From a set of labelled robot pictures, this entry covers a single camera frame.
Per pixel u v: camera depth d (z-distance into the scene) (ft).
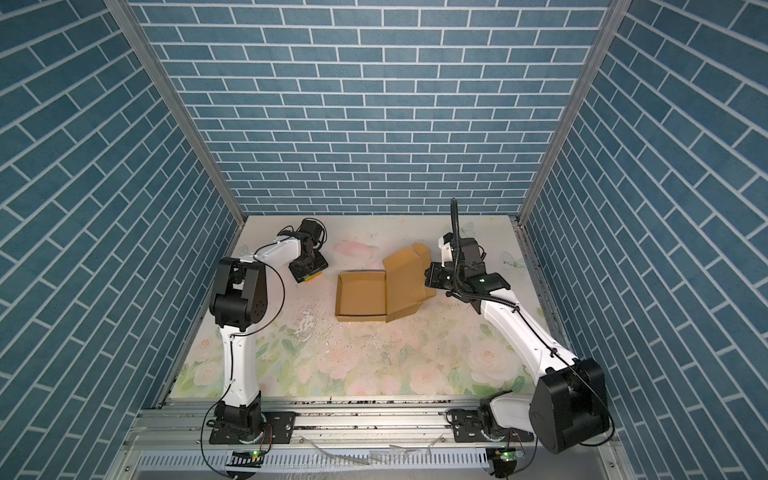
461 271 2.05
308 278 3.24
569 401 1.32
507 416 2.05
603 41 2.47
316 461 2.53
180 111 2.87
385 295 3.15
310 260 2.93
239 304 1.90
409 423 2.48
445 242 2.50
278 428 2.41
